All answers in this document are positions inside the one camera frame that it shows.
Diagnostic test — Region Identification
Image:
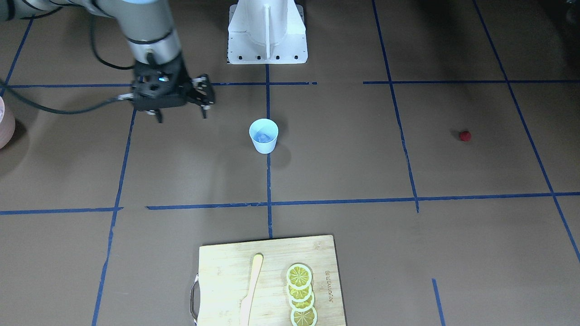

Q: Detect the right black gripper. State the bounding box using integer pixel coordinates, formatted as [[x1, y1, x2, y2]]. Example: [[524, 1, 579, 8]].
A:
[[150, 57, 216, 124]]

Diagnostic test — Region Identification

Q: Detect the clear ice cube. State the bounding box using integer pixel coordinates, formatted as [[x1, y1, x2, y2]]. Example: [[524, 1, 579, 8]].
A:
[[255, 132, 272, 143]]

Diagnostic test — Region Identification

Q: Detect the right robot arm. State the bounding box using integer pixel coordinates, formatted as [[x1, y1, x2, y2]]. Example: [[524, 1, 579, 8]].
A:
[[1, 0, 216, 123]]

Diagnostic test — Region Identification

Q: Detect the light blue cup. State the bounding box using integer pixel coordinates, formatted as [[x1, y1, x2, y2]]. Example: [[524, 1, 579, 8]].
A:
[[249, 118, 278, 154]]

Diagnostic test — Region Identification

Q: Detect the pink bowl of ice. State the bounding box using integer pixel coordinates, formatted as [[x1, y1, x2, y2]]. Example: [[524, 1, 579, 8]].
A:
[[0, 97, 16, 149]]

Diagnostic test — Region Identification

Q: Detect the bamboo cutting board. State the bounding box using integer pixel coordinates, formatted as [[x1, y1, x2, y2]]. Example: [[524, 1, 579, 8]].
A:
[[191, 235, 347, 326]]

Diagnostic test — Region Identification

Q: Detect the lemon slice one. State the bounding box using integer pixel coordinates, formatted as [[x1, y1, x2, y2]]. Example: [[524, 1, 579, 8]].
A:
[[286, 264, 313, 290]]

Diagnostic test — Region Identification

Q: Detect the yellow plastic knife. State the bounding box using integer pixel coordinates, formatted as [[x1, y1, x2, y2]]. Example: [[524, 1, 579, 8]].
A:
[[239, 253, 263, 326]]

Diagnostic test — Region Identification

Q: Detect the lemon slice two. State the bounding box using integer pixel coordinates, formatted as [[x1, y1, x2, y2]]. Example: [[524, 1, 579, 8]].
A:
[[286, 285, 313, 302]]

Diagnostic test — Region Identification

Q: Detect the lemon slice three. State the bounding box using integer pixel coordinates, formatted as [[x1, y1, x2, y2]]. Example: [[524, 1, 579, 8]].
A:
[[288, 293, 315, 312]]

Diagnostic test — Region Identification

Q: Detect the lemon slice four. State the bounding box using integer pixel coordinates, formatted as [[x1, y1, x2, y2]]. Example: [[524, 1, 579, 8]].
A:
[[290, 307, 318, 326]]

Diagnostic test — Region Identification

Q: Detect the red strawberry on table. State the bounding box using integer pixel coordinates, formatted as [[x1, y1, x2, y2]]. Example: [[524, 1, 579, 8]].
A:
[[459, 130, 472, 142]]

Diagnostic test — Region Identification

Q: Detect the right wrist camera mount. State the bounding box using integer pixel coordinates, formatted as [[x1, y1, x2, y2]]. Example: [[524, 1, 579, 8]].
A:
[[132, 58, 190, 111]]

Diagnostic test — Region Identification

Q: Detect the white camera pole base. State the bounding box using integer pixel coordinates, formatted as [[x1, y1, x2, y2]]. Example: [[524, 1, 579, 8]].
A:
[[227, 0, 309, 65]]

